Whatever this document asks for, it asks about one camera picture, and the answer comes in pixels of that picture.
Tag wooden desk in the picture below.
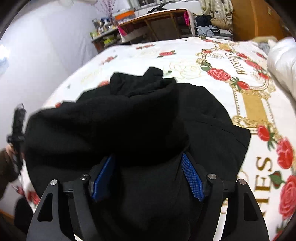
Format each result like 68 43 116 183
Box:
117 9 196 43

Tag orange storage box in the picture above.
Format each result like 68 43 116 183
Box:
113 9 135 23

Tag rose print bed sheet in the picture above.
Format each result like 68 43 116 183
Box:
25 37 295 240

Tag wooden shelf with items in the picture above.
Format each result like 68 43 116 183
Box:
90 19 122 53

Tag dried flower branches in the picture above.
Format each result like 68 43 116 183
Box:
95 0 116 20

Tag patterned curtain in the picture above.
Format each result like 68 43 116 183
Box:
200 0 234 30

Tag pile of clothes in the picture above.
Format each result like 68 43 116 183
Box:
194 15 233 41

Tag black coat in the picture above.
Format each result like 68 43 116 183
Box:
24 67 251 240

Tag orange wooden wardrobe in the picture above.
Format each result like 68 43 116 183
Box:
232 0 291 41

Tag white folded duvet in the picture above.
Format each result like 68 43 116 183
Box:
267 37 295 100

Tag person left hand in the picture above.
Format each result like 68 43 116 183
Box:
6 144 16 159

